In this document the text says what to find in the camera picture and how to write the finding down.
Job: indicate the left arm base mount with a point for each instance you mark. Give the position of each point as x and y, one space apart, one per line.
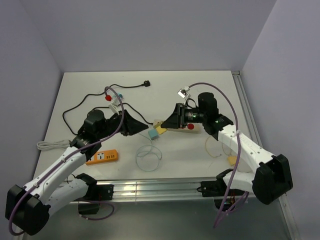
98 196

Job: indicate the aluminium right rail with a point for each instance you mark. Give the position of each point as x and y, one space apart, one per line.
248 115

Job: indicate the small yellow plug adapter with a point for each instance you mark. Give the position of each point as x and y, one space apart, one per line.
160 130

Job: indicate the beige red power strip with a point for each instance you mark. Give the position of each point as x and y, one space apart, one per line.
190 128

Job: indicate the orange power strip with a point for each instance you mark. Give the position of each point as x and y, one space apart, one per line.
101 157

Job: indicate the aluminium front rail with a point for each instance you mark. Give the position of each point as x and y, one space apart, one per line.
154 190

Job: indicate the teal charger with cable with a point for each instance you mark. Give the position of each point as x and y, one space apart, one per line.
153 134

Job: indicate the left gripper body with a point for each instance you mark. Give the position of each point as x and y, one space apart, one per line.
112 126

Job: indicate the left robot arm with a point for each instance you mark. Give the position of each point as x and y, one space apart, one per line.
29 207

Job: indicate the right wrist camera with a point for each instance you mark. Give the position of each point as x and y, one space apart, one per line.
184 93

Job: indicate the aluminium rail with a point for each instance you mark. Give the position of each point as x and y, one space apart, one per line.
248 115
154 190

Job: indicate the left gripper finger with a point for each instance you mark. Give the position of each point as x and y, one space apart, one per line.
128 118
132 127

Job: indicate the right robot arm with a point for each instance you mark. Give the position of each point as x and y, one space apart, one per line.
270 176

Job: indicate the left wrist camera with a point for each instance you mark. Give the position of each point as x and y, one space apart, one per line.
113 102

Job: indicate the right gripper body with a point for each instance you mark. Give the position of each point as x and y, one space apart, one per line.
186 115

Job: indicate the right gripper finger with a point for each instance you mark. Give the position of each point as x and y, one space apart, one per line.
174 117
170 125

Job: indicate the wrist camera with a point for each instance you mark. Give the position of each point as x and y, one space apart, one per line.
184 93
113 102

